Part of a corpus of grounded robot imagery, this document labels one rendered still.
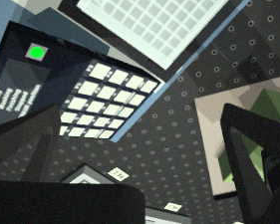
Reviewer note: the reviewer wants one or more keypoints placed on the blue and white plate washer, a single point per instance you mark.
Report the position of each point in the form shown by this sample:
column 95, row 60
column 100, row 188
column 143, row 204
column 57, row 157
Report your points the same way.
column 101, row 89

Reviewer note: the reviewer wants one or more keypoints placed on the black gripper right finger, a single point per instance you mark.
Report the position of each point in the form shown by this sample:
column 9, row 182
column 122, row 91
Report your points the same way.
column 253, row 195

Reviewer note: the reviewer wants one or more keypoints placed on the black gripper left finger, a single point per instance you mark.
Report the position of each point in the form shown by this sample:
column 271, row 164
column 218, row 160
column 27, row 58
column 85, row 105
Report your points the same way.
column 15, row 133

